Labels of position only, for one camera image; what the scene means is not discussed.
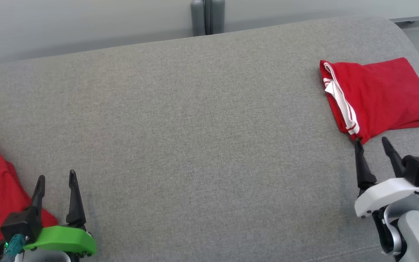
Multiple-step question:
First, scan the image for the grey partition post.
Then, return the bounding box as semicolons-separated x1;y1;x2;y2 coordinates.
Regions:
191;0;226;37

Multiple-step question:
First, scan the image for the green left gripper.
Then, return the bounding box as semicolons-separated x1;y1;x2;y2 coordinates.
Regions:
23;170;97;255

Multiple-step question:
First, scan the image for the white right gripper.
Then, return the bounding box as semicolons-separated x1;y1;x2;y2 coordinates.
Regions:
354;137;419;219

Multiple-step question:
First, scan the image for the grey baseboard strip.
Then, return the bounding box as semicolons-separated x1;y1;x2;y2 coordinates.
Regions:
390;15;419;24

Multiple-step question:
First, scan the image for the red Bulls 23 jersey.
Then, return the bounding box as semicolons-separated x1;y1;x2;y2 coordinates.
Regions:
320;57;419;145

